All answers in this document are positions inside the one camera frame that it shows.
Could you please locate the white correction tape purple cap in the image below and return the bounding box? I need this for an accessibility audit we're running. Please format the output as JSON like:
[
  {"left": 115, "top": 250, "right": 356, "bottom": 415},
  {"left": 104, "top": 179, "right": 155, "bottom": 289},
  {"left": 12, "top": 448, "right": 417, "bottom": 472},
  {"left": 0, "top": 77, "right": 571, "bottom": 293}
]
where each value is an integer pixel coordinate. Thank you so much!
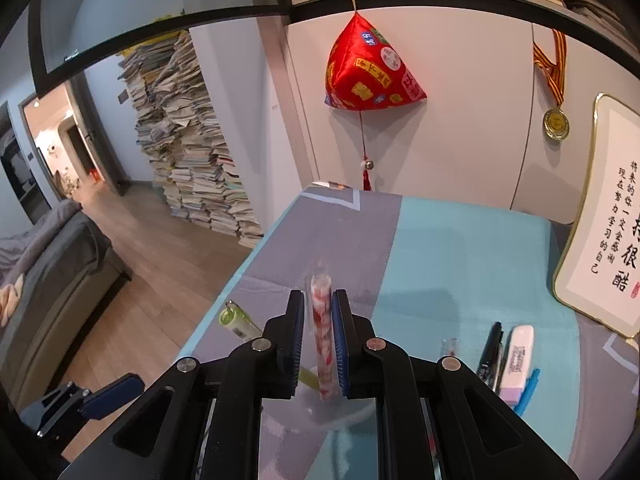
[{"left": 499, "top": 325, "right": 535, "bottom": 406}]

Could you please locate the green tube with label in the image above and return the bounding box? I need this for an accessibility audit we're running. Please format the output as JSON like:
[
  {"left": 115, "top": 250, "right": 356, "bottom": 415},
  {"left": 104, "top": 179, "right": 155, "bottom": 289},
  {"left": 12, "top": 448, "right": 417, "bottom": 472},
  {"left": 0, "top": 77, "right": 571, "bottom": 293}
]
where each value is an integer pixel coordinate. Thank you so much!
[{"left": 218, "top": 300, "right": 263, "bottom": 343}]

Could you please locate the grey sofa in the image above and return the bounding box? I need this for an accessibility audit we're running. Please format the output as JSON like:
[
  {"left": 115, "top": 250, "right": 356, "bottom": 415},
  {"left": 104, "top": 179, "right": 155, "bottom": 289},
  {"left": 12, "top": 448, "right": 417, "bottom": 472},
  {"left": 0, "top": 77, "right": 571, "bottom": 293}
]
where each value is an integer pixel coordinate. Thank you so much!
[{"left": 0, "top": 200, "right": 133, "bottom": 411}]

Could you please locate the tall stack of books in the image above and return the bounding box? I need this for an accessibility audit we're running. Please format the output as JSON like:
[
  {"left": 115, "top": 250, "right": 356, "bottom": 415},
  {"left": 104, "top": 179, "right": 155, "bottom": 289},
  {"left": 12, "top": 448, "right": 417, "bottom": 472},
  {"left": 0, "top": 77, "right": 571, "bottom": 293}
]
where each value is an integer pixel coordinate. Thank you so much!
[{"left": 117, "top": 30, "right": 265, "bottom": 250}]

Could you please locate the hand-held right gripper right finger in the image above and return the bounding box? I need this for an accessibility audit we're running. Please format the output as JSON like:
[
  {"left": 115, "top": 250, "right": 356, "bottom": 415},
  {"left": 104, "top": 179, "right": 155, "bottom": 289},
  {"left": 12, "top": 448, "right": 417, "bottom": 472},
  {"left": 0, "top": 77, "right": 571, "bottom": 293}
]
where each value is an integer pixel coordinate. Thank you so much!
[{"left": 331, "top": 289, "right": 580, "bottom": 480}]

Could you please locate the red white patterned pen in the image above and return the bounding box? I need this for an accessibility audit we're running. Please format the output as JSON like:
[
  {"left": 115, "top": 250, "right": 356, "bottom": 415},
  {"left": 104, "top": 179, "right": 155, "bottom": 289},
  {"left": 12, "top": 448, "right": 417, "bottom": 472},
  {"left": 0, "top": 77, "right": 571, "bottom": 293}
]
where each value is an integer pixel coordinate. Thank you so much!
[{"left": 305, "top": 260, "right": 337, "bottom": 402}]

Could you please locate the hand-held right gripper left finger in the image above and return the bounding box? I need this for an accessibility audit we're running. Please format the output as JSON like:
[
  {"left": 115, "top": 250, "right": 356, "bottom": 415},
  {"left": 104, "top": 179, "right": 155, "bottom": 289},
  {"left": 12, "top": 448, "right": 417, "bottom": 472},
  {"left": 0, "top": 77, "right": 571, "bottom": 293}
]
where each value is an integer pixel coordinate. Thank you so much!
[{"left": 57, "top": 289, "right": 306, "bottom": 480}]

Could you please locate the blue grey printed tablecloth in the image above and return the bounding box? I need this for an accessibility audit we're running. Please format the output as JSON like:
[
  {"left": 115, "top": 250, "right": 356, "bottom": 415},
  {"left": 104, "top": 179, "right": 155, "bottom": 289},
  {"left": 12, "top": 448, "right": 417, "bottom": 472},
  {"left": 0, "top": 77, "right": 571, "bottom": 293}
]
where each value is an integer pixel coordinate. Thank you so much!
[{"left": 175, "top": 182, "right": 640, "bottom": 480}]

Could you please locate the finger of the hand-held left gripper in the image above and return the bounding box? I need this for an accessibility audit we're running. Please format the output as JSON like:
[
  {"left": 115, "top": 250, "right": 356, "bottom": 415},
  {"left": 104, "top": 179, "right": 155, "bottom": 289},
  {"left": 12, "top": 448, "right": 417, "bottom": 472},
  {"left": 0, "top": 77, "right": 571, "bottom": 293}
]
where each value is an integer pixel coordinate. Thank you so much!
[{"left": 77, "top": 373, "right": 147, "bottom": 422}]

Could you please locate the gold framed calligraphy board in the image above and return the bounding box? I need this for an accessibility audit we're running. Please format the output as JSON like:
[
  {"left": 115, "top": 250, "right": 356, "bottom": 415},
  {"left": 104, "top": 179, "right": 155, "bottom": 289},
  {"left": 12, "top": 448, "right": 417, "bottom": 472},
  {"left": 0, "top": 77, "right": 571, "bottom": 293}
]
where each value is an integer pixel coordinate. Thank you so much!
[{"left": 552, "top": 92, "right": 640, "bottom": 338}]

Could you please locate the black pen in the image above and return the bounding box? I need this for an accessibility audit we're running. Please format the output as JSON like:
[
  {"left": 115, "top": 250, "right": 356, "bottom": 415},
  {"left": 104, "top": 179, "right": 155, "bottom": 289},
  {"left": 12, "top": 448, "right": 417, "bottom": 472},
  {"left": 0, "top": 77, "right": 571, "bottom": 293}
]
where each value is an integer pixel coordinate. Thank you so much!
[{"left": 475, "top": 321, "right": 504, "bottom": 392}]

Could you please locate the gold medal with striped ribbon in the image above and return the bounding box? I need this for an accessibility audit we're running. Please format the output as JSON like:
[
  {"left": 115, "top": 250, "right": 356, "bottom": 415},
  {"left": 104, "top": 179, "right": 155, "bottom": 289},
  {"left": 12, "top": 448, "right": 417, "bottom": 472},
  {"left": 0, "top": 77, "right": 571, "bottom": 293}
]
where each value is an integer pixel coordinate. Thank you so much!
[{"left": 531, "top": 27, "right": 571, "bottom": 141}]

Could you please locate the red pyramid hanging ornament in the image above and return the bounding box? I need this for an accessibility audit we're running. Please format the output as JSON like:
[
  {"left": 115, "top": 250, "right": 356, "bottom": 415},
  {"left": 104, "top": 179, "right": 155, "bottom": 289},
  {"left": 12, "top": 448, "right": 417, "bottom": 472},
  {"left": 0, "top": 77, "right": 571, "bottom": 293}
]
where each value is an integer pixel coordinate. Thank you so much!
[{"left": 324, "top": 10, "right": 427, "bottom": 192}]

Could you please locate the blue pen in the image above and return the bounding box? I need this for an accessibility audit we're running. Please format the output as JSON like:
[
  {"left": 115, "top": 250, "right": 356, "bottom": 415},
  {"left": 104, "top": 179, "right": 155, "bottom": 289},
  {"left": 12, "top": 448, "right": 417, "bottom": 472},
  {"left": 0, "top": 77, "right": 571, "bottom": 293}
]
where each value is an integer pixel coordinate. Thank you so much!
[{"left": 512, "top": 367, "right": 542, "bottom": 417}]

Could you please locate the black framed glass door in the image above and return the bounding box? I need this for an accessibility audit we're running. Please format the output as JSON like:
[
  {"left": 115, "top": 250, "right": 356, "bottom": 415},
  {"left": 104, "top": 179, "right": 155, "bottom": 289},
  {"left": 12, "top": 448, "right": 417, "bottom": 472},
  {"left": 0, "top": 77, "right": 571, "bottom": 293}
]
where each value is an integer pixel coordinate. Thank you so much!
[{"left": 27, "top": 0, "right": 292, "bottom": 97}]

